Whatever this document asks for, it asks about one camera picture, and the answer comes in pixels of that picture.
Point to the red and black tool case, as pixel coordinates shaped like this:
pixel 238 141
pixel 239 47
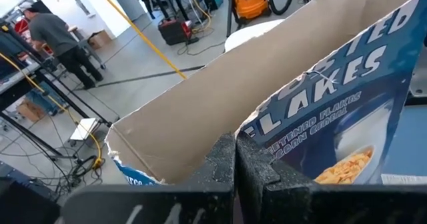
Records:
pixel 173 30

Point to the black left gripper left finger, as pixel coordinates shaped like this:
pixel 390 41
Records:
pixel 150 204

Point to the black workbench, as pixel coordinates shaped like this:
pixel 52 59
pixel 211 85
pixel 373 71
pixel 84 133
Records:
pixel 13 94

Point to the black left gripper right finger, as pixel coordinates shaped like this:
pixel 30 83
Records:
pixel 300 204

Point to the person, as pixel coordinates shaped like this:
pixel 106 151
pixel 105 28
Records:
pixel 53 37

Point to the white lined trash bin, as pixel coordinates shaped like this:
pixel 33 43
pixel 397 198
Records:
pixel 250 34

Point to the cardboard box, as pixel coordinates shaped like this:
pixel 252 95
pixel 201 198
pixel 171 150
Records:
pixel 99 40
pixel 30 112

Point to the white board on small cart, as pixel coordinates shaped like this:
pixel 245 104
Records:
pixel 85 129

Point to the black equipment case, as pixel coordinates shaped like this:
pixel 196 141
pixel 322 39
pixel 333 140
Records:
pixel 23 197

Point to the orange shop vacuum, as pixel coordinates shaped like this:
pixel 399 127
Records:
pixel 250 0

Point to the blue frosted flakes cereal box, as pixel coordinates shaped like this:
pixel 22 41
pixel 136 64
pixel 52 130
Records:
pixel 233 100

